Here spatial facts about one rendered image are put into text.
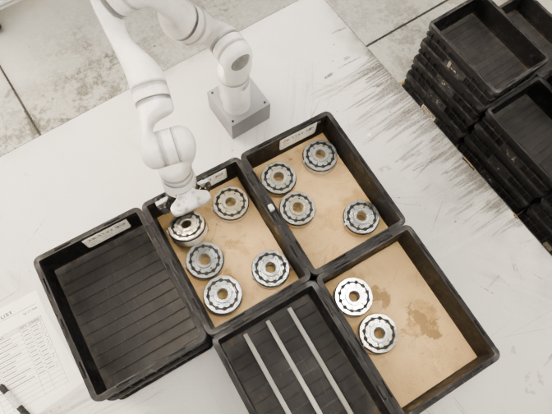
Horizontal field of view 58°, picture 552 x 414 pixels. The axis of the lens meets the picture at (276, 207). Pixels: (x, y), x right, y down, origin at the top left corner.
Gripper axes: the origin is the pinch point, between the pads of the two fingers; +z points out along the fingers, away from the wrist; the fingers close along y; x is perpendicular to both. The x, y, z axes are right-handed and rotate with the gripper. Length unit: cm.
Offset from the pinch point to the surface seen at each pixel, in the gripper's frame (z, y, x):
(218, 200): 15.0, -9.3, -3.2
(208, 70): 31, -30, -55
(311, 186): 17.4, -35.9, 4.7
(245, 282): 17.8, -5.4, 20.7
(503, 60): 50, -146, -17
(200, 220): 13.6, -2.0, 0.4
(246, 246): 17.8, -10.5, 12.1
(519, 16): 71, -188, -42
